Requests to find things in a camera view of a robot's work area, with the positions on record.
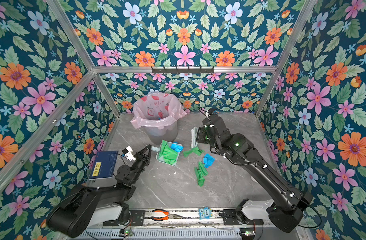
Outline pale green dustpan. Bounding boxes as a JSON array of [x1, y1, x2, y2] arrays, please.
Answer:
[[152, 140, 183, 166]]

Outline black hook rail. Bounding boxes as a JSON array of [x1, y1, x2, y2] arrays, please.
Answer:
[[151, 66, 215, 74]]

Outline green paper scrap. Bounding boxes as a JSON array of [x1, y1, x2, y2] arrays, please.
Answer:
[[183, 147, 204, 158], [194, 161, 208, 187], [157, 140, 179, 165]]

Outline silver mesh waste basket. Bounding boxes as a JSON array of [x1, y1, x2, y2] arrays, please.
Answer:
[[145, 122, 178, 145]]

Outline pale green hand brush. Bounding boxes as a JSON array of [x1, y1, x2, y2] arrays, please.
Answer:
[[191, 127, 198, 149]]

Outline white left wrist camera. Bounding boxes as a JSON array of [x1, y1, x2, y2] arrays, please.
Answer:
[[122, 146, 136, 162]]

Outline aluminium frame rails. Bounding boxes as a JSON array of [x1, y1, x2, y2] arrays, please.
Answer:
[[0, 1, 305, 240]]

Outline small circuit board left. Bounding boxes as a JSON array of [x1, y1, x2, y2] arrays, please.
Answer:
[[120, 229, 134, 238]]

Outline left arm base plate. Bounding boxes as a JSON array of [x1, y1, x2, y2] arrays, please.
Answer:
[[103, 210, 146, 227]]

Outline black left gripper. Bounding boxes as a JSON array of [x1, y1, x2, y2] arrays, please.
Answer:
[[129, 145, 151, 187]]

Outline orange handled pliers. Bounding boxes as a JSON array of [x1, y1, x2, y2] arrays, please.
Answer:
[[150, 209, 185, 222]]

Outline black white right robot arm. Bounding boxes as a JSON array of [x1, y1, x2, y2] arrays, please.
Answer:
[[196, 114, 313, 233]]

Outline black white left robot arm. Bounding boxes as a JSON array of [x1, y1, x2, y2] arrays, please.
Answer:
[[47, 145, 152, 238]]

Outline small circuit board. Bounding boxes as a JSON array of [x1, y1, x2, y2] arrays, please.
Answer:
[[239, 230, 256, 240], [120, 229, 134, 238]]

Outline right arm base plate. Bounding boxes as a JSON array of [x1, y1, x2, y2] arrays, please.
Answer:
[[219, 209, 264, 226]]

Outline small circuit board right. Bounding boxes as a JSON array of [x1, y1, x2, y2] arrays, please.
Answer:
[[239, 230, 256, 240]]

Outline blue owl figurine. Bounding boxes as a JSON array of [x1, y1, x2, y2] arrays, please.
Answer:
[[198, 207, 212, 220]]

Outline blue paper scrap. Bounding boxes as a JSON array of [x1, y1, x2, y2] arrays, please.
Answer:
[[203, 154, 215, 168], [170, 143, 184, 153]]

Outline dark blue book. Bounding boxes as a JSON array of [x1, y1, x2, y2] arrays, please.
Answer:
[[89, 151, 119, 180]]

